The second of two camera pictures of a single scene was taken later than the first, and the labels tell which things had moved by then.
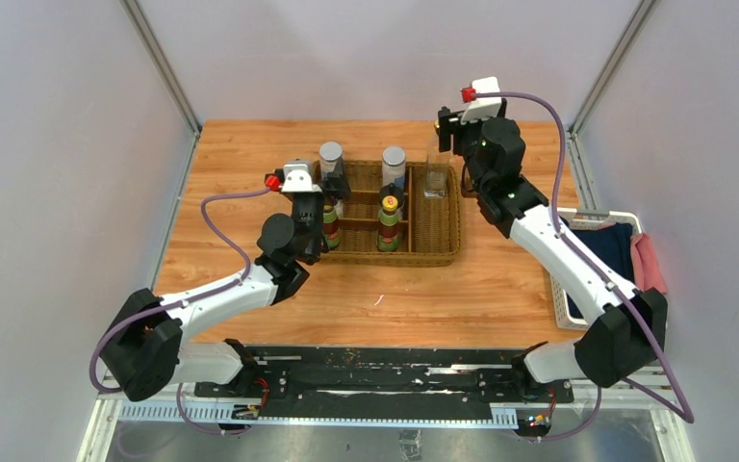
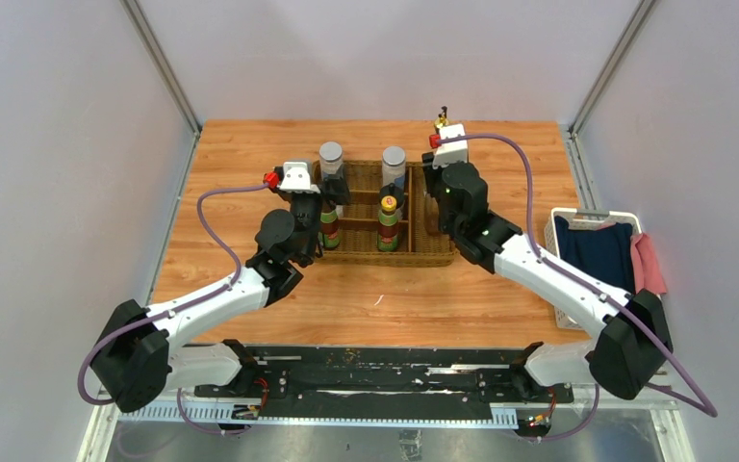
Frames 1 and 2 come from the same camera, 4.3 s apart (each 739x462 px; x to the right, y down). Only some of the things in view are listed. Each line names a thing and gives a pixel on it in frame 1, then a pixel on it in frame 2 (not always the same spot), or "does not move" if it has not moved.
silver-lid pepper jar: (394, 166) does not move
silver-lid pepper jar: (329, 153) does not move
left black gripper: (338, 183) does not move
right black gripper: (450, 125) -> (437, 172)
